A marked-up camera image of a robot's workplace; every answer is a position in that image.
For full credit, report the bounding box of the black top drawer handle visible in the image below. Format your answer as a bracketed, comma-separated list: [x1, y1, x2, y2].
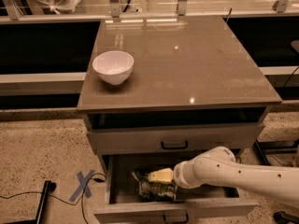
[161, 141, 189, 150]

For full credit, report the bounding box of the black stand leg right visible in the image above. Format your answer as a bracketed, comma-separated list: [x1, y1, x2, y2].
[253, 140, 299, 167]

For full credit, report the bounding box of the black floor cable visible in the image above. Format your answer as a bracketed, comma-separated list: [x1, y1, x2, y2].
[0, 172, 107, 224]

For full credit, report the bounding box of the green jalapeno chip bag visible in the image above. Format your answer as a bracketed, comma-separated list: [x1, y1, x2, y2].
[132, 170, 178, 202]

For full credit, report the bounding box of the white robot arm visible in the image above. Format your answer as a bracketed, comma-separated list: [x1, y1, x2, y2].
[148, 147, 299, 207]

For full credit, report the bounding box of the open middle drawer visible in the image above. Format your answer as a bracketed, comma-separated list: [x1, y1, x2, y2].
[94, 151, 258, 224]

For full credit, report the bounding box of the black drawer handle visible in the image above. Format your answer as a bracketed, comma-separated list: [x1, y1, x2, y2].
[161, 141, 189, 150]
[163, 214, 189, 224]

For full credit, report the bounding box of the black middle drawer handle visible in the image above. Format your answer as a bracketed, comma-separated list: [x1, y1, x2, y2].
[163, 214, 189, 224]

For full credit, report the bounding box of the black stand leg left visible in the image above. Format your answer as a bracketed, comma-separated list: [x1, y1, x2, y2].
[6, 180, 56, 224]

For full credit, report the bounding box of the white bowl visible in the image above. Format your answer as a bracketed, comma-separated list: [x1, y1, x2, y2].
[93, 50, 135, 85]

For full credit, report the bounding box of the black object bottom right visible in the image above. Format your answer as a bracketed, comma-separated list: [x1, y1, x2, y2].
[273, 211, 299, 224]

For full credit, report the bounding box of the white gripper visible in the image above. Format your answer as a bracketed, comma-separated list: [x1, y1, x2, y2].
[148, 160, 203, 189]

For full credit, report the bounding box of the blue tape cross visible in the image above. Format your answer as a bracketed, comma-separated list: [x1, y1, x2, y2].
[69, 170, 95, 202]

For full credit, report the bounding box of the metal railing post left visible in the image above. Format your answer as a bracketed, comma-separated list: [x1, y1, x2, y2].
[2, 0, 23, 21]

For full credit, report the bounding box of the black stand leg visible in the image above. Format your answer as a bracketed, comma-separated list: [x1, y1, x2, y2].
[253, 140, 299, 167]
[6, 180, 56, 224]

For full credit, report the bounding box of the grey drawer cabinet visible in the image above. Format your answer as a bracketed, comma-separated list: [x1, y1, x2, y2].
[76, 15, 283, 224]

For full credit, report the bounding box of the metal railing post middle-left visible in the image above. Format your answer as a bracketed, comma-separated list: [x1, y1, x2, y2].
[109, 0, 121, 18]

